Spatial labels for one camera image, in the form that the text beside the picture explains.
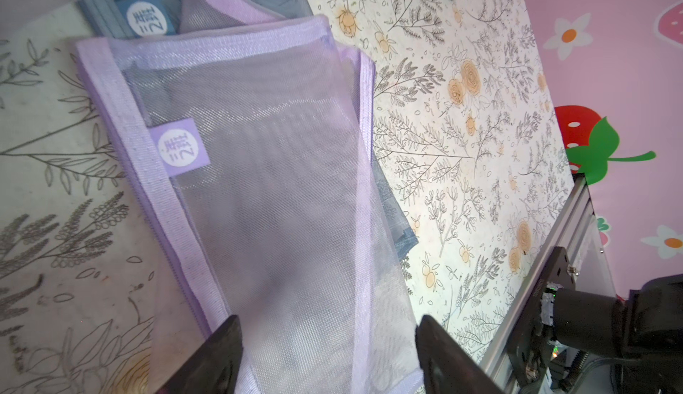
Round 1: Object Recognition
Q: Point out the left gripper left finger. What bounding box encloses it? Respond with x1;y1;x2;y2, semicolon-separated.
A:
157;315;244;394

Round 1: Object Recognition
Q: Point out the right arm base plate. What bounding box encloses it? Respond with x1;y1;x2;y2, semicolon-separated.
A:
505;246;576;393

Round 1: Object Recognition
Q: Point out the large purple mesh pouch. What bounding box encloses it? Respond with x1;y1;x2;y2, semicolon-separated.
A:
76;15;423;393

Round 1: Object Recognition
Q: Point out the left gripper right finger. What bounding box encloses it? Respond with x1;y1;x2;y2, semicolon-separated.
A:
415;315;503;394

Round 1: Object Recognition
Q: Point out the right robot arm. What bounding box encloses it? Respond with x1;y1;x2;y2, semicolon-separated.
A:
541;275;682;393

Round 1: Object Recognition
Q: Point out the aluminium front rail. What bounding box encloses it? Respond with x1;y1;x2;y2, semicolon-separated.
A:
480;175;616;393

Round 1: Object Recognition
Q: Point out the blue-grey mesh pouch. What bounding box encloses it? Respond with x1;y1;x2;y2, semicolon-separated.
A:
181;0;418;260

